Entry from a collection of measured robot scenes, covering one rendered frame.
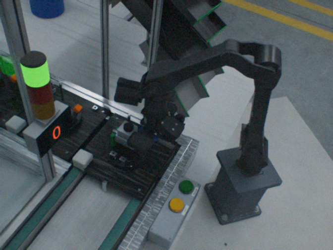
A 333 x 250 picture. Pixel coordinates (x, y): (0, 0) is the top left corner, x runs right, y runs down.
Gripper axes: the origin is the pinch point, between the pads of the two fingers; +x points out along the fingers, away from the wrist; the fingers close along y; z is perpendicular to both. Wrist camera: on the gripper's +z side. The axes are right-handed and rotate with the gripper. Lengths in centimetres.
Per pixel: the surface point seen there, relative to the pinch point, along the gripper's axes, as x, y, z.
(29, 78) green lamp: -29.2, -21.6, -18.3
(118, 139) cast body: 5.1, -2.5, -9.4
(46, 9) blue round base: 17, 53, -83
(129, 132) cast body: 0.9, -1.6, -6.5
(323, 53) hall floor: 111, 248, 51
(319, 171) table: 24, 36, 52
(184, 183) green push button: 12.5, -1.6, 12.9
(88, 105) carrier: 12.2, 9.5, -28.8
